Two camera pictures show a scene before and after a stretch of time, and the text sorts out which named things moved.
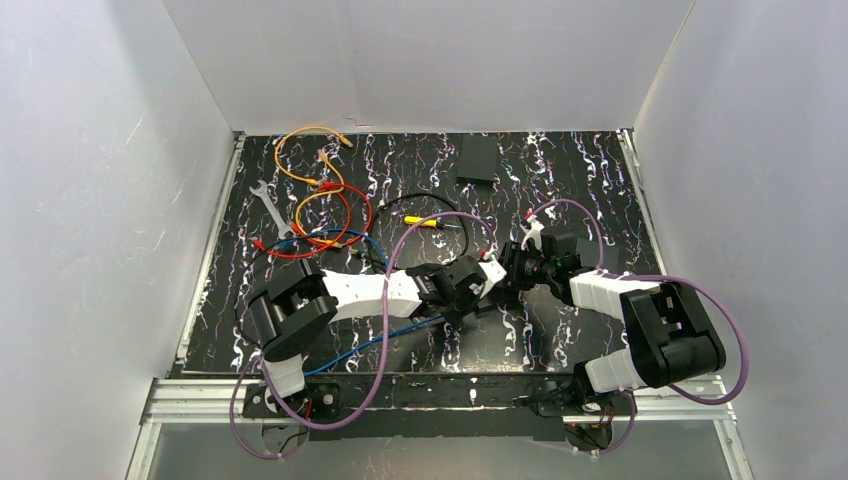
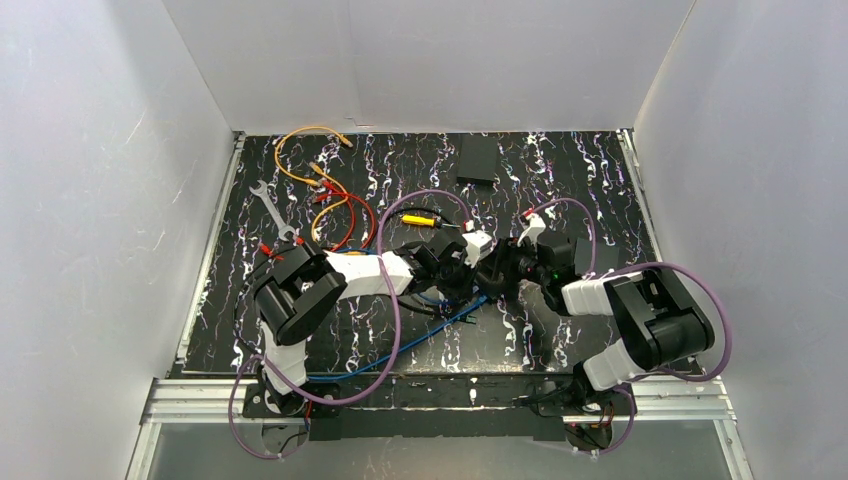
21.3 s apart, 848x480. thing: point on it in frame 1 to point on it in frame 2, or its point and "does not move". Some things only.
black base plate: x=436 y=407 does not move
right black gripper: x=510 y=266 does not move
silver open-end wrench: x=262 y=189 does not move
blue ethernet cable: x=386 y=262 to x=486 y=298
